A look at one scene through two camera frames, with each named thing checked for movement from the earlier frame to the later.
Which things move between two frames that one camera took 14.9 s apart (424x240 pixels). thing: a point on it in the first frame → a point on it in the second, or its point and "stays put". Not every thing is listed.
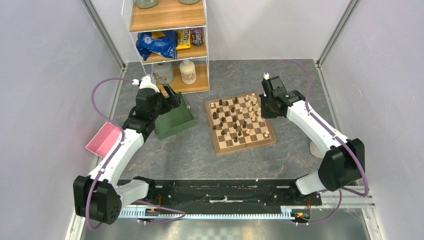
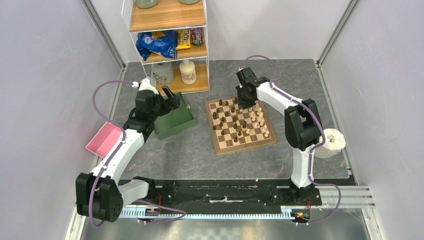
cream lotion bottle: (188, 72) stays put
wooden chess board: (235, 123) stays put
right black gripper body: (266, 110) → (243, 101)
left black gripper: (174, 99) stays put
